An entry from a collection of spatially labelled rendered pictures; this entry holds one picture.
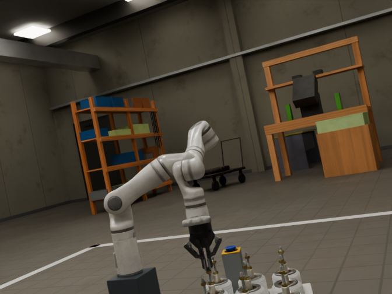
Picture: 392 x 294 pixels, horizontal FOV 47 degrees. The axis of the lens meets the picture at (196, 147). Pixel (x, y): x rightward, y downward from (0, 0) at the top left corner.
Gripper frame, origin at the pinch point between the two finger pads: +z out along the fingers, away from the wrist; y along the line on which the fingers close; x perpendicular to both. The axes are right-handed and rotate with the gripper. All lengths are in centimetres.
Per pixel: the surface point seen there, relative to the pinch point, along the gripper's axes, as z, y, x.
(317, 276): 35, -43, -80
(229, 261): 6.6, -5.7, -25.0
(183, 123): -110, 100, -968
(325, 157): 6, -136, -502
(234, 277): 13.0, -6.4, -25.0
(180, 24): -349, 58, -952
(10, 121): -203, 532, -958
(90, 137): -96, 226, -618
